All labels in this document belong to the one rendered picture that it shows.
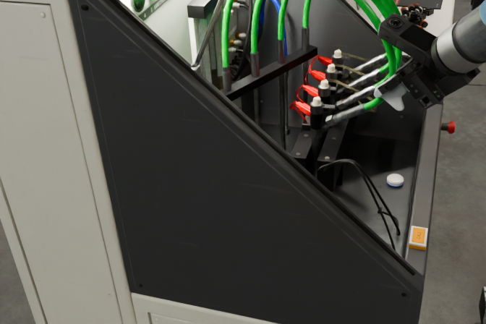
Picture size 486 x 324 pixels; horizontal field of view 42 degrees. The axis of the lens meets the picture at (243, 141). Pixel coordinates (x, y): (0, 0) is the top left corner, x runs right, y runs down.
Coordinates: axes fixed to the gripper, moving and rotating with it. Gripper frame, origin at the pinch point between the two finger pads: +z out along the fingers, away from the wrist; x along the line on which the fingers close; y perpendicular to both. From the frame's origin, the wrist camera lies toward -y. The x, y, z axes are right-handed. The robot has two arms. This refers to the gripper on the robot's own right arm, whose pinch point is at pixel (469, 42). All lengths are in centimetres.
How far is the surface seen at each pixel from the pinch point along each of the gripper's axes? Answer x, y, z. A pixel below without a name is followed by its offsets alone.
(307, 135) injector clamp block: -8.1, -31.8, 22.1
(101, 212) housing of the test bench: -47, -63, 20
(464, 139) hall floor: 157, 11, 120
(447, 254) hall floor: 70, 7, 120
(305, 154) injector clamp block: -15.4, -30.6, 22.3
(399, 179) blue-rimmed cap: -1.3, -10.9, 35.8
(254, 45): -4.7, -44.7, 2.4
